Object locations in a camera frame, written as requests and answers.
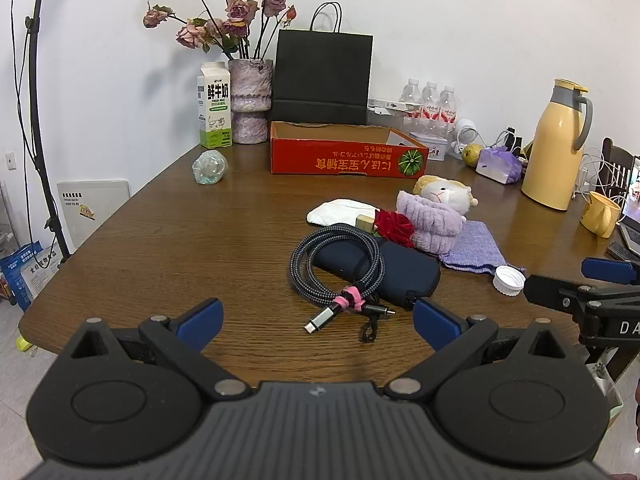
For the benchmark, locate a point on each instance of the yellow white plush toy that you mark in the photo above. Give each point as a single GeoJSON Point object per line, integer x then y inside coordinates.
{"type": "Point", "coordinates": [445, 192]}

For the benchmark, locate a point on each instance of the small tan block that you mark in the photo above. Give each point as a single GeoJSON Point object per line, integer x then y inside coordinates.
{"type": "Point", "coordinates": [366, 223]}

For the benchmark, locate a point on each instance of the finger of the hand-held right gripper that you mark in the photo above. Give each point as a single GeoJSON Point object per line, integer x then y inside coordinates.
{"type": "Point", "coordinates": [547, 291]}
{"type": "Point", "coordinates": [610, 269]}

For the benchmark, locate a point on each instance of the yellow mug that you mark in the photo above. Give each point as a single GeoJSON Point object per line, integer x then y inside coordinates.
{"type": "Point", "coordinates": [599, 215]}

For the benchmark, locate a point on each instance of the laptop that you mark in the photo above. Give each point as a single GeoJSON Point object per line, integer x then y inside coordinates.
{"type": "Point", "coordinates": [632, 232]}

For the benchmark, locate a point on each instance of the white cloth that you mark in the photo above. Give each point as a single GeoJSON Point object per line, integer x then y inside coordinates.
{"type": "Point", "coordinates": [340, 212]}

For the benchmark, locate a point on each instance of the white board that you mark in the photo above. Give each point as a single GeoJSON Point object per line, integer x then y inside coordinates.
{"type": "Point", "coordinates": [92, 215]}

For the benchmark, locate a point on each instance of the black paper bag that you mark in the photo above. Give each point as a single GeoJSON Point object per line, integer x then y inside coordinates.
{"type": "Point", "coordinates": [322, 75]}

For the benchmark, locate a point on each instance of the black phone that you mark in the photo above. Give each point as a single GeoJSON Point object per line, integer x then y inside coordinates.
{"type": "Point", "coordinates": [621, 251]}

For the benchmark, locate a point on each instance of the purple fluffy cloth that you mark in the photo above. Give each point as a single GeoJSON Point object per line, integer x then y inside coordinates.
{"type": "Point", "coordinates": [432, 222]}

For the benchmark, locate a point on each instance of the red cardboard box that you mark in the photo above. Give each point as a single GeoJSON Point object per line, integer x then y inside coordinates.
{"type": "Point", "coordinates": [320, 160]}

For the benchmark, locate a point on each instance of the black charger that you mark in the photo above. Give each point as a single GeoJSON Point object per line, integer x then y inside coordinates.
{"type": "Point", "coordinates": [509, 139]}

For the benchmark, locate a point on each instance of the dried pink roses bouquet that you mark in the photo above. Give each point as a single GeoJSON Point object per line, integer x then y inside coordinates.
{"type": "Point", "coordinates": [237, 12]}

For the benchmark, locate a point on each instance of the iridescent ball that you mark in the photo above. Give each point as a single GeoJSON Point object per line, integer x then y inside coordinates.
{"type": "Point", "coordinates": [211, 167]}

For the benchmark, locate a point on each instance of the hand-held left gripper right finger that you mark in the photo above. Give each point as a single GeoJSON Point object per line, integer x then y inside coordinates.
{"type": "Point", "coordinates": [435, 322]}

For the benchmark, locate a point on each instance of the blue printed bag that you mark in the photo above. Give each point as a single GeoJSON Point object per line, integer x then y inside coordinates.
{"type": "Point", "coordinates": [20, 280]}

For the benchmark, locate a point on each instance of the purple mottled vase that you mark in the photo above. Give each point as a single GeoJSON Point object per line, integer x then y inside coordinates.
{"type": "Point", "coordinates": [250, 100]}

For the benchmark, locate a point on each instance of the purple tissue packet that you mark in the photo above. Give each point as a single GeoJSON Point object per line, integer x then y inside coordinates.
{"type": "Point", "coordinates": [497, 167]}

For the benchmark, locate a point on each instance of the yellow thermos jug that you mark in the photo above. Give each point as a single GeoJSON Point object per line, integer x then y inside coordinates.
{"type": "Point", "coordinates": [550, 160]}

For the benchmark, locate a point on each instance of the white green milk carton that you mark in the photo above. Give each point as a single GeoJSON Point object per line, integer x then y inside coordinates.
{"type": "Point", "coordinates": [215, 110]}

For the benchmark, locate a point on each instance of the red fabric rose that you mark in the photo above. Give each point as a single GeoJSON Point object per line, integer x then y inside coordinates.
{"type": "Point", "coordinates": [395, 227]}

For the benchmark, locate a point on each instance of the white bottle cap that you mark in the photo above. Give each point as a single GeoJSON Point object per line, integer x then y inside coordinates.
{"type": "Point", "coordinates": [508, 281]}

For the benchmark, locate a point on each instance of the wooden chair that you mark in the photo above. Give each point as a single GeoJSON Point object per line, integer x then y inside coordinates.
{"type": "Point", "coordinates": [612, 160]}

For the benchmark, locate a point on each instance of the yellow-green floor item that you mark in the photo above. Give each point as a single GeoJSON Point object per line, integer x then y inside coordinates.
{"type": "Point", "coordinates": [22, 344]}

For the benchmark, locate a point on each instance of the white wall outlet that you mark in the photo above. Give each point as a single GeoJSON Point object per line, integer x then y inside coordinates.
{"type": "Point", "coordinates": [11, 160]}

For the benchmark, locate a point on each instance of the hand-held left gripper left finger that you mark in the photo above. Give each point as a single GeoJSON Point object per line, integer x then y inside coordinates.
{"type": "Point", "coordinates": [202, 322]}

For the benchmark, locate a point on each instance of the small white fan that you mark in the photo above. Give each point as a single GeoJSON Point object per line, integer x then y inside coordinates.
{"type": "Point", "coordinates": [466, 132]}

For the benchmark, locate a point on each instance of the white tin box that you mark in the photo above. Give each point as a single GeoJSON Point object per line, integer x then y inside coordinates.
{"type": "Point", "coordinates": [430, 146]}

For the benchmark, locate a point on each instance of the long white flat box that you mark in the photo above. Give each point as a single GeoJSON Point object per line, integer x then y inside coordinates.
{"type": "Point", "coordinates": [392, 106]}

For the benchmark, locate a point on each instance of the black light stand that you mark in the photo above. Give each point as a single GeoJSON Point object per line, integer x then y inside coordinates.
{"type": "Point", "coordinates": [37, 125]}

